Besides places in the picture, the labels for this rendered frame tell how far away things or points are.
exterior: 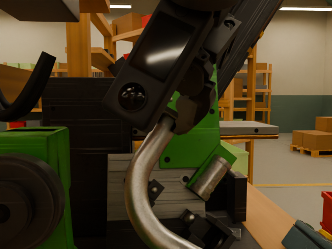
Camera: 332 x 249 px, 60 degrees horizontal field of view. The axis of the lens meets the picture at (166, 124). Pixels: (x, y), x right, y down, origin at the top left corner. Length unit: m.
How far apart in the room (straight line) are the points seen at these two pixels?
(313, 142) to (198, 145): 5.97
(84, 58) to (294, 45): 9.55
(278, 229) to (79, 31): 1.07
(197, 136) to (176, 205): 0.13
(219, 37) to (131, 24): 4.06
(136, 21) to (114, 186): 3.94
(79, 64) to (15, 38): 9.13
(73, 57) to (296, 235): 1.08
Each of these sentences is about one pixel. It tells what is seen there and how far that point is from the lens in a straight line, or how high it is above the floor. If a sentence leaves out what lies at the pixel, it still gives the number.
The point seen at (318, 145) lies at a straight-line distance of 6.46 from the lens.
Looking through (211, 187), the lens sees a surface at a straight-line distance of 0.50.
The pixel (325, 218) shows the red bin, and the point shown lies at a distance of 1.00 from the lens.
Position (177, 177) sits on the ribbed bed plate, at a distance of 0.55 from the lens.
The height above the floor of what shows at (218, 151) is 1.10.
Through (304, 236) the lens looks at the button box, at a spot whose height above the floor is 0.94.
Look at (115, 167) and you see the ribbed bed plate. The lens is 0.55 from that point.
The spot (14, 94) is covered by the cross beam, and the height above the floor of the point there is 1.20.
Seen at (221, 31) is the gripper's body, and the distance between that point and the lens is 0.31.
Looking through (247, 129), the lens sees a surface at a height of 1.12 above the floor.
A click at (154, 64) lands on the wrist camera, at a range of 0.24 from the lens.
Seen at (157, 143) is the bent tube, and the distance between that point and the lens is 0.37.
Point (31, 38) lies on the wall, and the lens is 10.25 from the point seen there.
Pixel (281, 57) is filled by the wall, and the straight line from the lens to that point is 10.32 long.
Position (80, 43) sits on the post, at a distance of 1.34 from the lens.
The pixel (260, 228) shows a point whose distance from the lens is 0.73.
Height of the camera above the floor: 1.20
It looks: 6 degrees down
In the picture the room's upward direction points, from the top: straight up
